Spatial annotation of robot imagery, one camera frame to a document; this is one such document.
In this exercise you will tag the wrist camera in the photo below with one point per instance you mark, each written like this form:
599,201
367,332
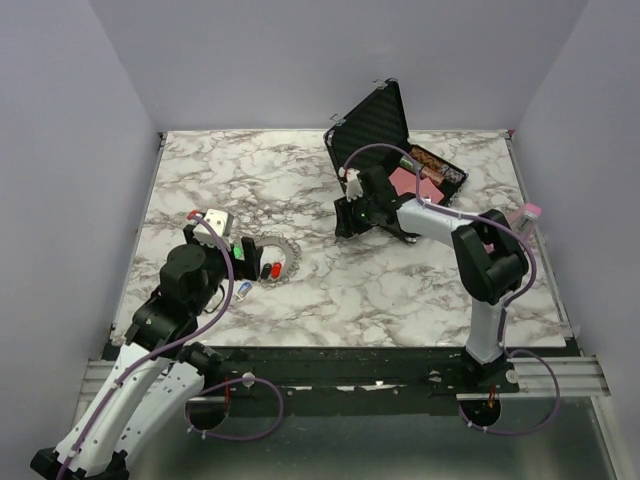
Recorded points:
218,221
351,182

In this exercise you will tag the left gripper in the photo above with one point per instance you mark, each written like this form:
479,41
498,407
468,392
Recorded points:
249,269

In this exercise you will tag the black key tag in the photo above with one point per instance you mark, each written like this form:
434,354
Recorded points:
266,271

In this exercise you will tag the black poker chip case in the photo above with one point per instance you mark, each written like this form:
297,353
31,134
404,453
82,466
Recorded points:
375,133

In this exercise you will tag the blue key tag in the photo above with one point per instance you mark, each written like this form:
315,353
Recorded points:
243,291

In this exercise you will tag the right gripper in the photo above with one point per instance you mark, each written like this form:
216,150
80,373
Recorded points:
343,211

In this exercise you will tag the pink holder block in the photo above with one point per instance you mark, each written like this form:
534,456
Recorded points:
521,221

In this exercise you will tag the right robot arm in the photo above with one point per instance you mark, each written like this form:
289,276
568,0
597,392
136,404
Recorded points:
491,261

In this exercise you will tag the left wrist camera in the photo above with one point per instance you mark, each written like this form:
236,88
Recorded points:
218,221

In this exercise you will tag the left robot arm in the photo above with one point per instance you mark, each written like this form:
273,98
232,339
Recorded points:
160,364

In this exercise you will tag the pink card deck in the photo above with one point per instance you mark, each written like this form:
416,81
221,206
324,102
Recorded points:
404,182

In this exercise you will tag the red key tag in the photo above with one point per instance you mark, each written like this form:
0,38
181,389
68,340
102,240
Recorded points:
276,270

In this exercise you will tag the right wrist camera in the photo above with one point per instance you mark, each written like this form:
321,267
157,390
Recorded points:
351,182

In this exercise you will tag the green key tag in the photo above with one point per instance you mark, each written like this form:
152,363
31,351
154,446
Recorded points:
239,253

